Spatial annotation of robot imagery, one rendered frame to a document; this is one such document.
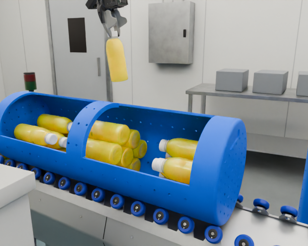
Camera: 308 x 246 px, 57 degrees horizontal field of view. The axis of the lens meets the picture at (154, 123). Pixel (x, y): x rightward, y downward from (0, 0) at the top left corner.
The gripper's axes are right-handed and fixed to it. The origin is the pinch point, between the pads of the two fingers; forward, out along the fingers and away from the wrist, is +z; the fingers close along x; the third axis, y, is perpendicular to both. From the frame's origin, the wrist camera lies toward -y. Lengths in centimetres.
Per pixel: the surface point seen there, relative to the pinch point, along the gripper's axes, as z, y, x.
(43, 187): 47, -19, -34
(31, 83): 15, -77, 15
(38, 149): 31.4, -12.8, -35.3
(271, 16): 7, 7, 309
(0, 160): 38, -44, -32
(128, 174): 37, 23, -36
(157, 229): 54, 27, -35
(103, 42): -5, -239, 280
